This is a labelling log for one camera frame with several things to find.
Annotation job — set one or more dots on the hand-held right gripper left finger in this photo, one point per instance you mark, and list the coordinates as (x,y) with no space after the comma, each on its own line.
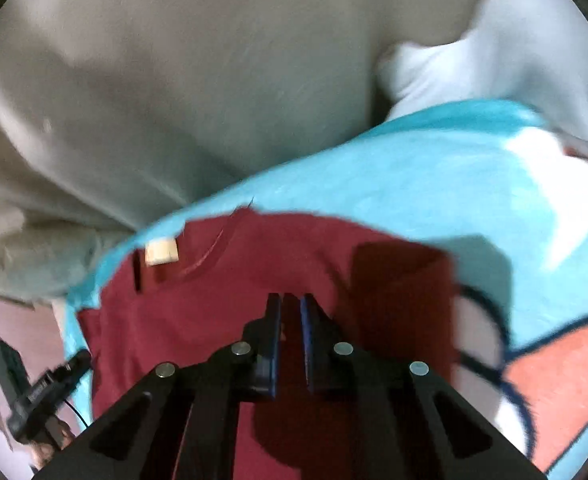
(274,340)

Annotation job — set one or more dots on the beige sheer curtain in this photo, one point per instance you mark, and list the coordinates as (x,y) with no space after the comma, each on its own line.
(174,85)

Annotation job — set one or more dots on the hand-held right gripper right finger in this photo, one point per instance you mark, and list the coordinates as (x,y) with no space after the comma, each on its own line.
(306,340)

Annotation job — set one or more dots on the dark red sweater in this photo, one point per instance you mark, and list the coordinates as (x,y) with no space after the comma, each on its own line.
(199,310)

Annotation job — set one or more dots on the red fabric bag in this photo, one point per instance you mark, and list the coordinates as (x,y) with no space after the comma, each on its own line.
(586,153)

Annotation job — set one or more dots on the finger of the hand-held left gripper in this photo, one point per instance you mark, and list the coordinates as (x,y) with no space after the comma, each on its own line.
(76,361)

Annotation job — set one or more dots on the blue star printed blanket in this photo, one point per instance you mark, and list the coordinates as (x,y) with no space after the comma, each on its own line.
(399,185)

